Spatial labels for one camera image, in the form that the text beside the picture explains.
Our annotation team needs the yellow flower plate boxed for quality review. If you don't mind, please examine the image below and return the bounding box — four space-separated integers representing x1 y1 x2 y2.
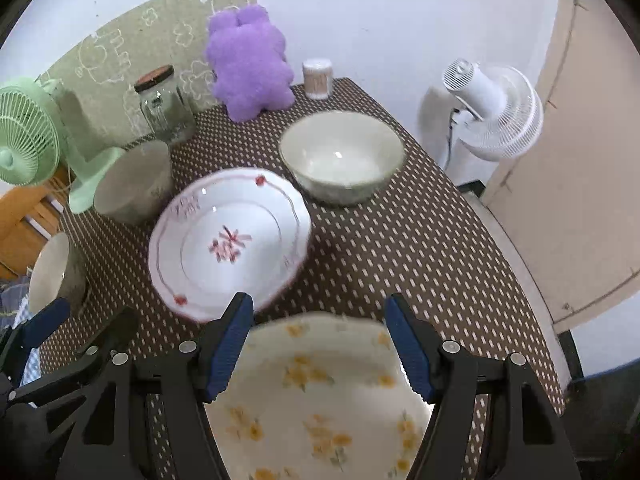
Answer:
205 313 432 479

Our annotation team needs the red pattern white plate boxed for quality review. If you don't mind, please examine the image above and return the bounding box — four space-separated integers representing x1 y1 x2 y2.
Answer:
148 168 312 323

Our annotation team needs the glass jar with lid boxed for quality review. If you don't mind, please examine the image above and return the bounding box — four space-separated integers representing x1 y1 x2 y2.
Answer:
134 64 195 145

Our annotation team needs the large white green-rim bowl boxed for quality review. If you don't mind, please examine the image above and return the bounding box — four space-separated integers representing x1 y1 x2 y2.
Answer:
279 110 405 206

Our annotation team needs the brown polka dot tablecloth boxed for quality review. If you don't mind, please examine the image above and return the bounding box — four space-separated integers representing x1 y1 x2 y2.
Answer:
37 77 568 480

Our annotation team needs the purple plush toy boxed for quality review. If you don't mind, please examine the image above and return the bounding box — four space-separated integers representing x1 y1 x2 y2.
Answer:
205 4 295 122

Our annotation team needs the green desk fan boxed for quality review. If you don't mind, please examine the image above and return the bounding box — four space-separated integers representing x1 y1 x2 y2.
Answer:
1 77 125 214

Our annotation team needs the small grey-white bowl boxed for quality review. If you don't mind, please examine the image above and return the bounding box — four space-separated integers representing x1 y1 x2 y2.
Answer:
93 140 174 226

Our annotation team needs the cotton swab container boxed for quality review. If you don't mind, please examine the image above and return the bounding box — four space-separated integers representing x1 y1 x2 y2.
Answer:
302 58 333 100

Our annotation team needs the blue checked blanket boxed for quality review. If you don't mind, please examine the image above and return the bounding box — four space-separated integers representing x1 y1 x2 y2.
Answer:
1 276 41 386

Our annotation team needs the white bowl at left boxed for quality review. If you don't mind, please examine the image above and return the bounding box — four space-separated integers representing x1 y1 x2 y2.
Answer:
28 232 89 316

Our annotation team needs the wooden chair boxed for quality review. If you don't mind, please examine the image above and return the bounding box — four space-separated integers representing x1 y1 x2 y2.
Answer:
1 165 70 281

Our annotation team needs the beige door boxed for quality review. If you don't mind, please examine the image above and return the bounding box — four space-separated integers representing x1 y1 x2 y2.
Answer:
483 0 639 333

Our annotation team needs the white standing fan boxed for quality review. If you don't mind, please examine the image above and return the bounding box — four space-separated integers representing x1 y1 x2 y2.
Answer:
442 58 544 162

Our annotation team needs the green elephant pattern mat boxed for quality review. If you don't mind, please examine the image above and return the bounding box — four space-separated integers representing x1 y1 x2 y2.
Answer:
38 0 257 158

